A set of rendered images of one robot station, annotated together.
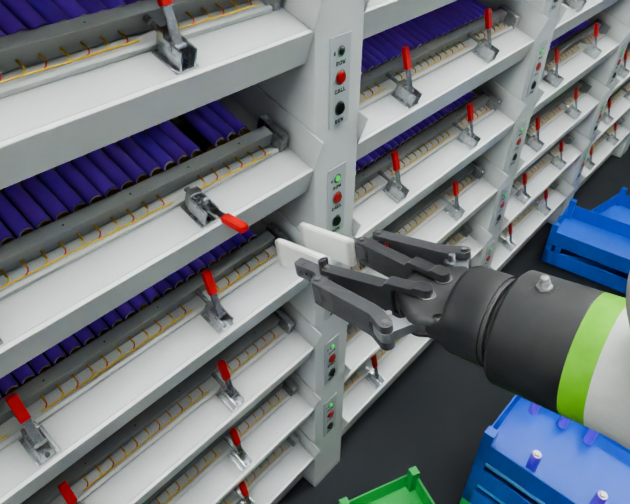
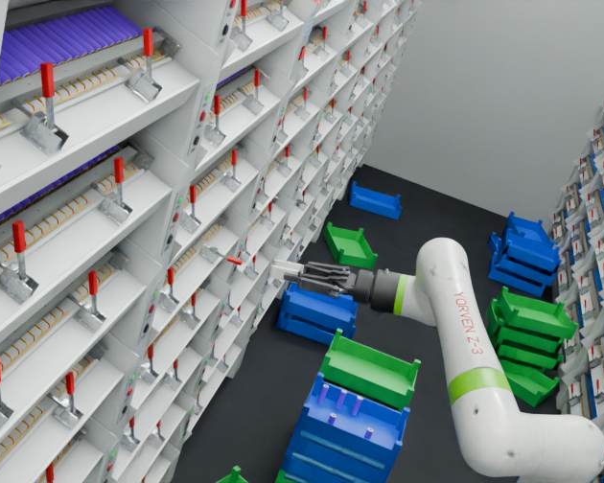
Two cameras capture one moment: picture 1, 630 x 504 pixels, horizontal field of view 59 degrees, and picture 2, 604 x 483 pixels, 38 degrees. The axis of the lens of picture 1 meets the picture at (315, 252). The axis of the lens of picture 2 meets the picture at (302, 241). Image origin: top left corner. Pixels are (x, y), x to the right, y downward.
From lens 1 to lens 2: 1.56 m
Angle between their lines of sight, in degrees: 34
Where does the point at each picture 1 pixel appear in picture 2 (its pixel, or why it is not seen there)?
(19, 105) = (202, 205)
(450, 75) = (272, 185)
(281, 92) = not seen: hidden behind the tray
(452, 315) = (359, 284)
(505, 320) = (378, 282)
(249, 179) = (217, 241)
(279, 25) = (247, 168)
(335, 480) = not seen: outside the picture
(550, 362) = (392, 292)
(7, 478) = (140, 390)
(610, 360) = (408, 288)
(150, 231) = (195, 264)
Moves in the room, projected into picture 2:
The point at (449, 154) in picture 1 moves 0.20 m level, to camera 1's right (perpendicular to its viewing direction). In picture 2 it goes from (259, 233) to (313, 235)
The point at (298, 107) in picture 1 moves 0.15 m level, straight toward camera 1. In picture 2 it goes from (237, 204) to (264, 234)
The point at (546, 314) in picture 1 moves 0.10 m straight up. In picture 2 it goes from (389, 279) to (405, 240)
